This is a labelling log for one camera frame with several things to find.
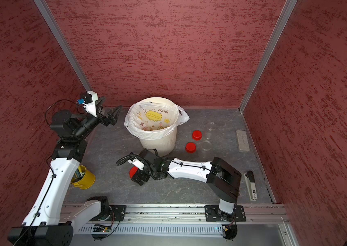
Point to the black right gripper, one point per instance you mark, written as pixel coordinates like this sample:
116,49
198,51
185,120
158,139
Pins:
140,173

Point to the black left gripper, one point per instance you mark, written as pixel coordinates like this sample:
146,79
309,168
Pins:
111,118

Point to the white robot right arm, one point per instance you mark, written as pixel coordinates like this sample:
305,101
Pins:
223,179

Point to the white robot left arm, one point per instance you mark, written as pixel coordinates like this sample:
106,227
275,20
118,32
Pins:
42,226

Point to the cream plastic trash bin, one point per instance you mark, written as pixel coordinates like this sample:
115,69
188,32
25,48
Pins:
165,145

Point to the white printed bin liner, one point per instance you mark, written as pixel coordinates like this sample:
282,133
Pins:
153,121

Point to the yellow pencil cup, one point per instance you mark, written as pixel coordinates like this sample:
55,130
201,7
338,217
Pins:
83,178

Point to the grey rectangular pad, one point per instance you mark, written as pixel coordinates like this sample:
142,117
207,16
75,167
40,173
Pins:
243,142

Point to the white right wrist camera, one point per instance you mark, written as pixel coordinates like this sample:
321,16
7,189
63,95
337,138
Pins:
137,163

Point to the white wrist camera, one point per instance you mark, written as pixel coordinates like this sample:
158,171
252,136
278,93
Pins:
137,163
88,101

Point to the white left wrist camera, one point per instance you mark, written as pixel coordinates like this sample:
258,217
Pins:
88,101

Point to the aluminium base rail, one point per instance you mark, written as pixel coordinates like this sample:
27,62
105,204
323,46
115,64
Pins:
255,214

